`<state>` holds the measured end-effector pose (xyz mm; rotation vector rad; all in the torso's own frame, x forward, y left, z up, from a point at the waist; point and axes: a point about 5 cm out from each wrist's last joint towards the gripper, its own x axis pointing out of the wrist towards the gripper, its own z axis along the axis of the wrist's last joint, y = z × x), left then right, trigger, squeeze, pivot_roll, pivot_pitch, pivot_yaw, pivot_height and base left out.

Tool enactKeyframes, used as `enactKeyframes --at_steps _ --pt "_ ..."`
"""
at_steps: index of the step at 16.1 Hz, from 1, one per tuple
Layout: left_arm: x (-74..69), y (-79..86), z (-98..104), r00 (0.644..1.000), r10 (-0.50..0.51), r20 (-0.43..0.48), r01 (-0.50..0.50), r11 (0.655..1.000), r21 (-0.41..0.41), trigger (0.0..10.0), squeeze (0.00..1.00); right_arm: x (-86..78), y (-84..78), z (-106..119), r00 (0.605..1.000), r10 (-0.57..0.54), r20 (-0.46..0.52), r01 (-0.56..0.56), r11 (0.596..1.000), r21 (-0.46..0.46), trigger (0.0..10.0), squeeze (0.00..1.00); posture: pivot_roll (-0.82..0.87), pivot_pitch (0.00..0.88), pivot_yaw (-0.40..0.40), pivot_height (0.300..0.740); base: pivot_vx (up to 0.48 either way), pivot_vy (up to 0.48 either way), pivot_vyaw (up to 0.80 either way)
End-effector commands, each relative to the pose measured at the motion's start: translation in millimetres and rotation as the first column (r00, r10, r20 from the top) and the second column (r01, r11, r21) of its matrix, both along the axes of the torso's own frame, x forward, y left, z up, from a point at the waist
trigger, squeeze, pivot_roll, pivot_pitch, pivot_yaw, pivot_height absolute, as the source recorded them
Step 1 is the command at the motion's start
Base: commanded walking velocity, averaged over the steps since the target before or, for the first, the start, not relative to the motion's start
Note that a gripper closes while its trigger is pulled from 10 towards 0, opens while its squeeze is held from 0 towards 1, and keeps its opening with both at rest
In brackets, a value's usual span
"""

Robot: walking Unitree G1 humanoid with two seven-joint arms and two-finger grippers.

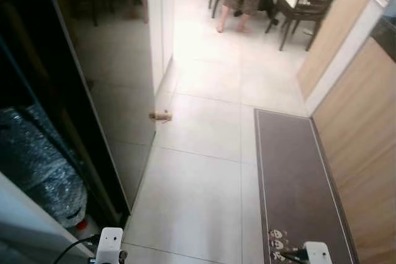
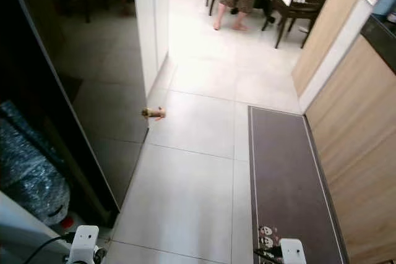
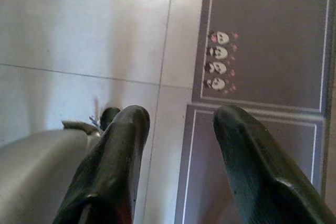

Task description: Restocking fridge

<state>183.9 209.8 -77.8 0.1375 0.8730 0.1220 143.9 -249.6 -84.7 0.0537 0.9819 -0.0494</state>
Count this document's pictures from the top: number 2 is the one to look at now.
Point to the white fridge door liner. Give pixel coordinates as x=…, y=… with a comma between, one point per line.
x=25, y=233

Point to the black glass fridge door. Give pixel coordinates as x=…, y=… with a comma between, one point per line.
x=93, y=60

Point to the open fridge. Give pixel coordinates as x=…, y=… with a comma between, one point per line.
x=25, y=60

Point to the small red cap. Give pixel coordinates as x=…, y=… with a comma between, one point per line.
x=67, y=222

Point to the silver bubble foil bag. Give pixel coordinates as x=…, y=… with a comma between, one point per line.
x=31, y=165

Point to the small brown floor object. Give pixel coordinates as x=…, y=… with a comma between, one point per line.
x=153, y=112

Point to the wooden base cabinet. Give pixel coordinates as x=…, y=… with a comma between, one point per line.
x=359, y=140

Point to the black stone countertop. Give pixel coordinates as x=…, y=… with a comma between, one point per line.
x=383, y=38

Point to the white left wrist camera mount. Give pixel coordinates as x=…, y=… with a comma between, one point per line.
x=85, y=242

